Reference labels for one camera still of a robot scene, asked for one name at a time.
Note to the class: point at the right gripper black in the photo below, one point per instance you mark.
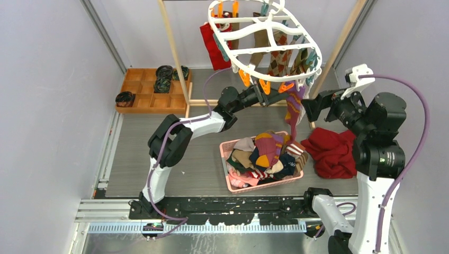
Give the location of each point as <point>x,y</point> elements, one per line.
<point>313,106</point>

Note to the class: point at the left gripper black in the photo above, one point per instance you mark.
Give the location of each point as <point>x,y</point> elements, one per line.
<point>263,98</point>

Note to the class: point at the maroon purple orange striped sock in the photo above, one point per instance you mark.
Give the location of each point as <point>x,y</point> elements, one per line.
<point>294,107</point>

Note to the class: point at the white plastic clip hanger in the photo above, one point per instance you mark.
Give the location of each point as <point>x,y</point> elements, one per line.
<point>230,9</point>

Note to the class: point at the maroon orange heel sock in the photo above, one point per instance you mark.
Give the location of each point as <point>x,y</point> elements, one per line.
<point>269,147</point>

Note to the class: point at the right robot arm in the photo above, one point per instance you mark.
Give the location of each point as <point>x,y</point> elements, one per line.
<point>379,160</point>

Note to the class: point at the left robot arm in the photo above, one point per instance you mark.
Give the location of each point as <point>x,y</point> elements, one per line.
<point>169,142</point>

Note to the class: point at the argyle hanging sock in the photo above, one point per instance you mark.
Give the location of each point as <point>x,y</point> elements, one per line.
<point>279,60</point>

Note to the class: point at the green striped hanging sock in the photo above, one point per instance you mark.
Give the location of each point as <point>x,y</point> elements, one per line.
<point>300,63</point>

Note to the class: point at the grey beige sock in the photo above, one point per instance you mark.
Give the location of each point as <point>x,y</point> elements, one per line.
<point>245,144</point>

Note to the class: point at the red hanging sock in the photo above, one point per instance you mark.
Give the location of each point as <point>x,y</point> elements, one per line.
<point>217,60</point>

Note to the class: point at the red cloth on table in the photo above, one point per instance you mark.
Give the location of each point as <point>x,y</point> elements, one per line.
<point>332,153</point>

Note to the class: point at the pink plastic basket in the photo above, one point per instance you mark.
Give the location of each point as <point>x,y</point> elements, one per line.
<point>243,175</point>

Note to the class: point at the brown striped sock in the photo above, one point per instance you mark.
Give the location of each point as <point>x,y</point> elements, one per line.
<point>300,162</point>

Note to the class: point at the wooden clothes rack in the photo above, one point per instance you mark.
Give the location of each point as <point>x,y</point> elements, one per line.
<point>267,23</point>

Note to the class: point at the rolled dark sock centre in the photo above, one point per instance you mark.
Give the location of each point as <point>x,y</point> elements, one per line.
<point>162,85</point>

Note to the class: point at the orange wooden compartment tray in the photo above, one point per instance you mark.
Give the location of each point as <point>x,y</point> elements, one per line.
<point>141,83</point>

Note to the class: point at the rolled dark sock left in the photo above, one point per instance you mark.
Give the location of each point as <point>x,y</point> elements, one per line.
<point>125,99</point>

